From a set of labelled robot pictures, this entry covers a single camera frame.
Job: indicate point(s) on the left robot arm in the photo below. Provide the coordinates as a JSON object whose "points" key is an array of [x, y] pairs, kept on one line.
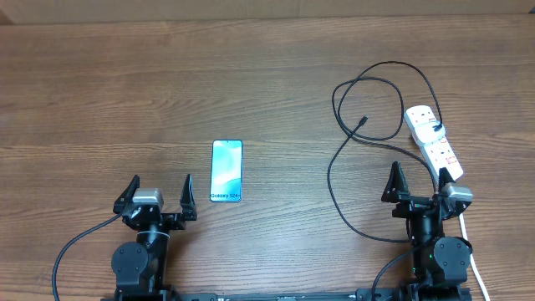
{"points": [[140, 266]]}

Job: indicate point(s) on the white power strip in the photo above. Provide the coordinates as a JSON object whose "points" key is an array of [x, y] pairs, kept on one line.
{"points": [[438, 154]]}

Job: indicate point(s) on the Samsung Galaxy smartphone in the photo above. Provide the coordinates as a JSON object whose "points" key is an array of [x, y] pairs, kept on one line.
{"points": [[226, 171]]}

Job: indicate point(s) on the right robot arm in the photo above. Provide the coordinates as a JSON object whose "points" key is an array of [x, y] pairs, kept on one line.
{"points": [[439, 262]]}

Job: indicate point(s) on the white charger plug adapter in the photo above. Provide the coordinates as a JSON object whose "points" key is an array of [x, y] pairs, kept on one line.
{"points": [[428, 133]]}

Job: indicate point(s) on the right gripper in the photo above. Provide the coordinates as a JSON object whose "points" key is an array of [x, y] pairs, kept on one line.
{"points": [[395, 187]]}

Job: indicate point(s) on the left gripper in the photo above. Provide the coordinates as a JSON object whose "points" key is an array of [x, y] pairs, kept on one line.
{"points": [[176, 221]]}

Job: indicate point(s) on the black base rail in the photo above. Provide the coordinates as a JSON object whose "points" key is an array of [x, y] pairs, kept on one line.
{"points": [[361, 294]]}

